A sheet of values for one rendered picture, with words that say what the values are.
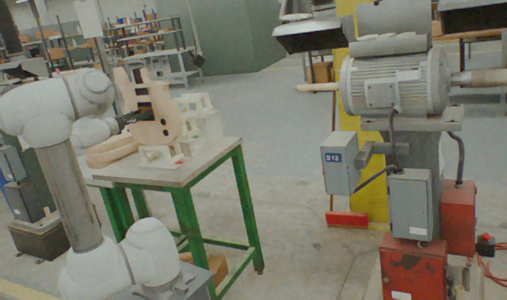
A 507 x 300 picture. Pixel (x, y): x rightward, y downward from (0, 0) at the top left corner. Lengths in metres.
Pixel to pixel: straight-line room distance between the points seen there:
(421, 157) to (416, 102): 0.23
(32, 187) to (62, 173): 2.28
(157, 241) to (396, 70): 1.05
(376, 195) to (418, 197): 1.31
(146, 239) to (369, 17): 1.20
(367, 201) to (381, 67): 1.53
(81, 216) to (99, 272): 0.20
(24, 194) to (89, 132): 1.84
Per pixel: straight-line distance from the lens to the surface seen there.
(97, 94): 1.23
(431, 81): 1.54
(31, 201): 3.61
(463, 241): 1.81
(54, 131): 1.27
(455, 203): 1.73
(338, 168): 1.46
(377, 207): 2.96
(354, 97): 1.60
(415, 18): 1.70
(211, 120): 2.23
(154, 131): 2.06
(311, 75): 6.86
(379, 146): 1.62
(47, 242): 3.60
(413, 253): 1.75
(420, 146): 1.64
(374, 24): 1.72
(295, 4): 1.59
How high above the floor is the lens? 1.65
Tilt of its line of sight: 18 degrees down
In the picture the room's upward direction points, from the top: 10 degrees counter-clockwise
